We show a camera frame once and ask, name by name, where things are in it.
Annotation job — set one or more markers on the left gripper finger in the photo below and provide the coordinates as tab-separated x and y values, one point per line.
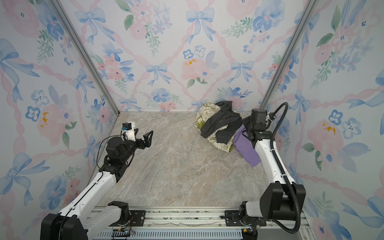
135	131
147	140

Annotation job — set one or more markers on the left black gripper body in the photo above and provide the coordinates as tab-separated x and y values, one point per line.
131	147

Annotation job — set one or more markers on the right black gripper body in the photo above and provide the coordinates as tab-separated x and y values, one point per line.
249	130

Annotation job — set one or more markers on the purple cloth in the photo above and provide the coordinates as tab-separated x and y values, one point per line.
245	147

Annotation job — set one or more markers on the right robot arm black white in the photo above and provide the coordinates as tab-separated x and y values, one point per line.
283	199

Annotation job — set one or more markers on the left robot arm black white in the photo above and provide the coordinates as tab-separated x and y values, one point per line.
74	221

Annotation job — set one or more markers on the dark grey cloth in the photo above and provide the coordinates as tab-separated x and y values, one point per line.
224	124

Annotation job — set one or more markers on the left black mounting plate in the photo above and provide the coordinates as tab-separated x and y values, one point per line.
131	218

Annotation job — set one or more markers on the black mounting plate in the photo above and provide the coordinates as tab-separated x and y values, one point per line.
236	219
131	218

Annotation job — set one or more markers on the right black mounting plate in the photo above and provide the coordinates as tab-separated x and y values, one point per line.
236	219

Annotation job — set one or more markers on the white ventilation grille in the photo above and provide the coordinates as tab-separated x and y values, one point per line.
172	234

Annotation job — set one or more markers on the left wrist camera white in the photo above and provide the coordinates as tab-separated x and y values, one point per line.
127	130

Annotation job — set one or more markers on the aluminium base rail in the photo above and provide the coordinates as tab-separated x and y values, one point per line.
209	218

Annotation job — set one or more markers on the left aluminium corner post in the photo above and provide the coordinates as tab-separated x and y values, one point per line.
64	19

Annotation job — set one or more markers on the aluminium corner post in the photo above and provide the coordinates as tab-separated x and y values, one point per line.
64	19
291	47

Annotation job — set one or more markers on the right aluminium corner post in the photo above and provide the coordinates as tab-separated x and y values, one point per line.
291	47

